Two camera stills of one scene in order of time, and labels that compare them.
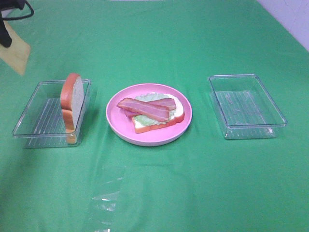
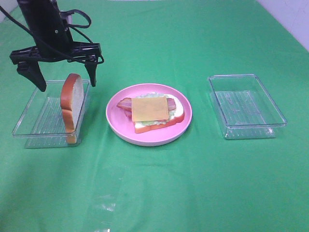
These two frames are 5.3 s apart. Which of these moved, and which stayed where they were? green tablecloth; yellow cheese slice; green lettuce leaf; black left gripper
Moved: yellow cheese slice; black left gripper
Stayed: green lettuce leaf; green tablecloth
